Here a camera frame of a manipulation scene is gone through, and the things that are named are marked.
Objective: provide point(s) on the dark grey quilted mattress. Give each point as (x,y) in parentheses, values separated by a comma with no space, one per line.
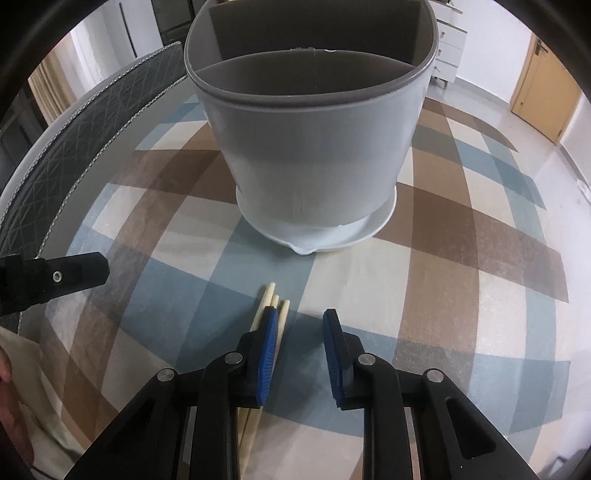
(69,138)

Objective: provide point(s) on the light grey bed frame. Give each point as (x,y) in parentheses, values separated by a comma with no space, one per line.
(171,104)

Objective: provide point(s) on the black glass cabinet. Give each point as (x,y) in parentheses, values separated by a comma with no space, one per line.
(175,16)

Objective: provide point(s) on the person's left forearm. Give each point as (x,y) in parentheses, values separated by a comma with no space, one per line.
(14,424)

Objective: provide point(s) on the plaid tablecloth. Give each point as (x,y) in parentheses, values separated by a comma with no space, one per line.
(438,277)

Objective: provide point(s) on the white vanity desk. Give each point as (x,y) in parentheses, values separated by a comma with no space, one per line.
(450,46)

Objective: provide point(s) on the grey white utensil holder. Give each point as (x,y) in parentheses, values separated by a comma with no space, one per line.
(314,161)

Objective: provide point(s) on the wooden door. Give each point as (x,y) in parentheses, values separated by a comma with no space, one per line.
(545,92)

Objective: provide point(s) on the white wardrobe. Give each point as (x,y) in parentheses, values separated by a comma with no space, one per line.
(101,37)

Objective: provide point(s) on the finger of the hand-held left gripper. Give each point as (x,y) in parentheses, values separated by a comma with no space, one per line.
(69,277)

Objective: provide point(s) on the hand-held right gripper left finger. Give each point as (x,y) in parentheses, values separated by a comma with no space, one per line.
(268,360)

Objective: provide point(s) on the bundle of wooden chopsticks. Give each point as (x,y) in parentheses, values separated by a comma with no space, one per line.
(265,297)

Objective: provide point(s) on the beige curtain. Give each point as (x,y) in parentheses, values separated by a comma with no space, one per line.
(51,87)

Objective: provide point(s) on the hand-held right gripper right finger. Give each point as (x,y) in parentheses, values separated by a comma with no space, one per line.
(333,360)

